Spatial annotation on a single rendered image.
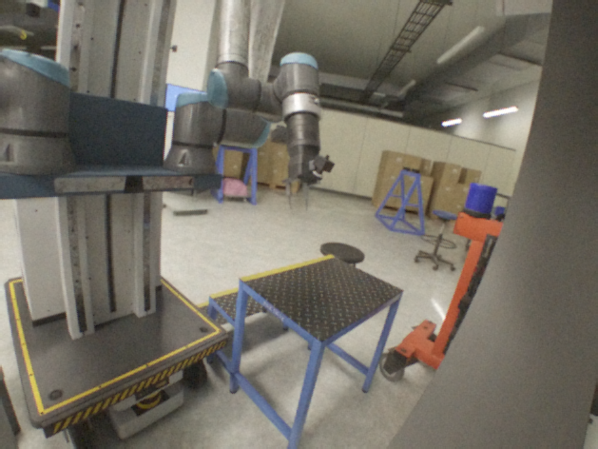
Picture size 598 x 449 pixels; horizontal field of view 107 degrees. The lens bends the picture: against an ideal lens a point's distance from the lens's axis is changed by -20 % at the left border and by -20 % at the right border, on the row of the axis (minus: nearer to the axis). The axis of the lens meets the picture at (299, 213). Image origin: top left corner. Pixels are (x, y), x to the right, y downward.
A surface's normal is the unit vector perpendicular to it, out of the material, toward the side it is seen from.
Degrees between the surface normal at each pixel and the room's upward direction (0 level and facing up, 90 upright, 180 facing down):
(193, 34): 90
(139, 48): 90
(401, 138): 90
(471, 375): 31
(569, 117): 106
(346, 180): 90
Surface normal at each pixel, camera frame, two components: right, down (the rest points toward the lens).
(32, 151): 0.67, -0.06
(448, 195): -0.10, 0.22
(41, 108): 0.81, 0.26
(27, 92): 0.58, 0.29
